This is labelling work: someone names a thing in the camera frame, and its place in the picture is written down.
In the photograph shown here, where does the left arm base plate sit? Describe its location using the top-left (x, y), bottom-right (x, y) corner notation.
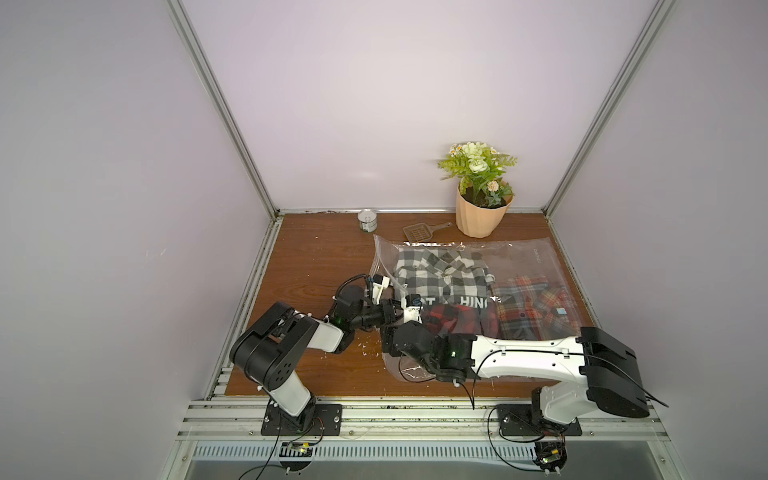
top-left (260, 402), bottom-right (342, 437)

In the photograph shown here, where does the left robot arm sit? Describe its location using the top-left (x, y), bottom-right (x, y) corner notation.
top-left (229, 285), bottom-right (403, 425)

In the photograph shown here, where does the multicolour tartan shirt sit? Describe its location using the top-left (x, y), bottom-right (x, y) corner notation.
top-left (490, 275), bottom-right (582, 340)

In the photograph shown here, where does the brown plastic scoop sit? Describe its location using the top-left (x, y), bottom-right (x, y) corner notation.
top-left (402, 222), bottom-right (453, 243)

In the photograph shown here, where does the aluminium rail frame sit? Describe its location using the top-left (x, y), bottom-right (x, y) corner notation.
top-left (160, 397), bottom-right (690, 479)

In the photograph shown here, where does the black white checked shirt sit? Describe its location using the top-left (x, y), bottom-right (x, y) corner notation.
top-left (392, 247), bottom-right (496, 309)

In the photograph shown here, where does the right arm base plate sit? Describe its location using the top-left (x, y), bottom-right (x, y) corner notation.
top-left (496, 404), bottom-right (583, 438)

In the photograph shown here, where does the red black checked shirt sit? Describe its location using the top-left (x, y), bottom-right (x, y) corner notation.
top-left (421, 304), bottom-right (499, 338)

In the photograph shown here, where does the clear plastic vacuum bag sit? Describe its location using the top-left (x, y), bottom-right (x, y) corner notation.
top-left (371, 237), bottom-right (588, 382)

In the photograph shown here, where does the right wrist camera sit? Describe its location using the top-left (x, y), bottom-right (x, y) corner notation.
top-left (401, 294), bottom-right (423, 323)

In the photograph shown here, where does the small labelled tin can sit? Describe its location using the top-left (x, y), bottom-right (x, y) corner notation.
top-left (357, 209), bottom-right (378, 233)

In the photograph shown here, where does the potted artificial flower plant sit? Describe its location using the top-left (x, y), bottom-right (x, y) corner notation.
top-left (438, 141), bottom-right (518, 238)

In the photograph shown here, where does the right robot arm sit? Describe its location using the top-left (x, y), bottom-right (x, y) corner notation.
top-left (382, 321), bottom-right (650, 425)

